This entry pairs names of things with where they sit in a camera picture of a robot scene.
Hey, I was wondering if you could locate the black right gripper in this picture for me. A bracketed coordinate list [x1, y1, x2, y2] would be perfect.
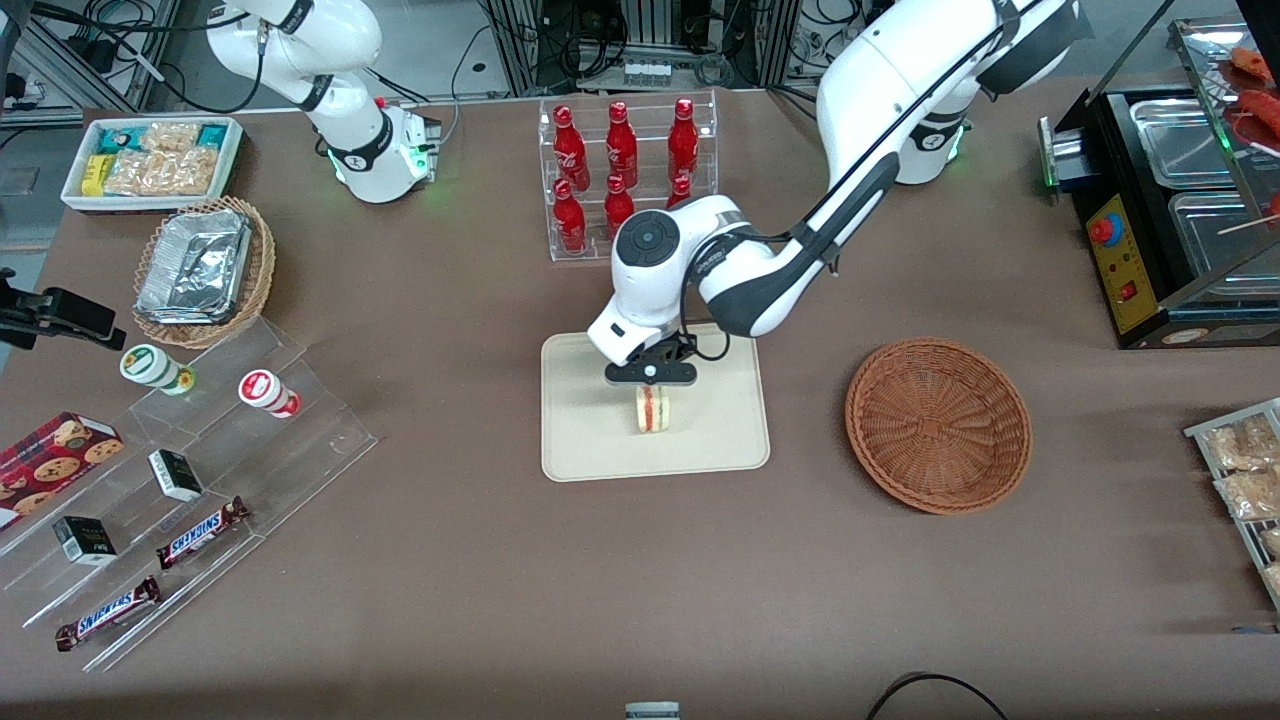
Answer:
[0, 268, 127, 351]

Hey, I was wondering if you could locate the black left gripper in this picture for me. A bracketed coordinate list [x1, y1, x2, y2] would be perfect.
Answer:
[630, 336, 702, 367]

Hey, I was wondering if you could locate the beige plastic tray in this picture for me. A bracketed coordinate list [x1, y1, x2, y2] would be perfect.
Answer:
[540, 321, 772, 484]

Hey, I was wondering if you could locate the oval tan wicker basket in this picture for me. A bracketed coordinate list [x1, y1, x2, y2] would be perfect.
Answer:
[132, 196, 277, 350]

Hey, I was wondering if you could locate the round brown wicker basket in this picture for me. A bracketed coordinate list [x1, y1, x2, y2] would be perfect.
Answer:
[845, 338, 1033, 516]

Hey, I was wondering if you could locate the tray of packaged snacks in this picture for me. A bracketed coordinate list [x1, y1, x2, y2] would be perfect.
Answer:
[1184, 398, 1280, 611]

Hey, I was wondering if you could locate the green lid white cup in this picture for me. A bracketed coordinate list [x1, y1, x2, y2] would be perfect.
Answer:
[119, 344, 197, 397]

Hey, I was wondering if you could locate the aluminium foil container stack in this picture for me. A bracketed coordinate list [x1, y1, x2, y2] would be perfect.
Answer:
[136, 210, 253, 326]

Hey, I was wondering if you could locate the white rectangular snack bin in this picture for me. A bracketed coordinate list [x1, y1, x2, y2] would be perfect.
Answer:
[60, 116, 245, 213]

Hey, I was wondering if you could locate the clear acrylic bottle rack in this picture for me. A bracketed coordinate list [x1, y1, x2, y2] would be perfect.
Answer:
[538, 90, 719, 263]

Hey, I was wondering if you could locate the red cookie box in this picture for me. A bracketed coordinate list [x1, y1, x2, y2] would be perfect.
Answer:
[0, 412, 126, 531]

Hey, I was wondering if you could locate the large clear cracker bag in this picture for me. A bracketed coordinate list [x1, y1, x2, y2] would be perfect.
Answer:
[103, 148, 221, 197]

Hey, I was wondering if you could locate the small black carton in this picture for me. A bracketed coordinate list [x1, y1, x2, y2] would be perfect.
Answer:
[52, 516, 118, 567]
[148, 449, 205, 503]

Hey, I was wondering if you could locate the red lid white cup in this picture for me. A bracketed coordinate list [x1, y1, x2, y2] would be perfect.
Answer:
[238, 369, 302, 419]

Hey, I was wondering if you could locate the small clear cracker bag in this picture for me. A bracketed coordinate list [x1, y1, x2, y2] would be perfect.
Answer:
[140, 122, 201, 153]

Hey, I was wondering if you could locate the Snickers chocolate bar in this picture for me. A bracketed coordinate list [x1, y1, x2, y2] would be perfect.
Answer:
[156, 496, 251, 571]
[55, 576, 163, 653]

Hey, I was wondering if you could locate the clear acrylic stepped display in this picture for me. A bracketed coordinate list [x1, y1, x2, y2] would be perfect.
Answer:
[0, 315, 379, 673]

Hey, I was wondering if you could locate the black food warmer machine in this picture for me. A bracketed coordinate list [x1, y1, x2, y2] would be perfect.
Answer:
[1040, 85, 1280, 351]

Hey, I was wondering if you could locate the black metal strut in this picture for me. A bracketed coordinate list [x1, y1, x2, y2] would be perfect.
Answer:
[1085, 0, 1179, 106]

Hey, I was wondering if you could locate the steel warmer pan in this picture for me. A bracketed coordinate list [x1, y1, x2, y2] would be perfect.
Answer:
[1168, 190, 1280, 283]
[1130, 97, 1241, 191]

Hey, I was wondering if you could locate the glass warmer cover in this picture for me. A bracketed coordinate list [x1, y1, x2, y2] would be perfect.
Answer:
[1168, 15, 1280, 291]

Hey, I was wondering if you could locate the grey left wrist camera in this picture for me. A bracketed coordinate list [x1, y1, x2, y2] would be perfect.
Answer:
[604, 360, 699, 388]

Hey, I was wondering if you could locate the aluminium frame stand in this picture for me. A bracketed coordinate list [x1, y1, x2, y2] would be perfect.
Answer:
[0, 0, 186, 126]

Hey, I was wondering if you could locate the aluminium frame equipment rack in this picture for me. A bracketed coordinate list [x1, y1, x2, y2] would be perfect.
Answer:
[485, 0, 831, 96]

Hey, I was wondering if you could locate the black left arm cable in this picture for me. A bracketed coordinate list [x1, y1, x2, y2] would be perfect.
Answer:
[680, 0, 1036, 363]

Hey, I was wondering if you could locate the black table edge cable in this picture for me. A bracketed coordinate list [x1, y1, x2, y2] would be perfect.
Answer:
[865, 672, 1011, 720]

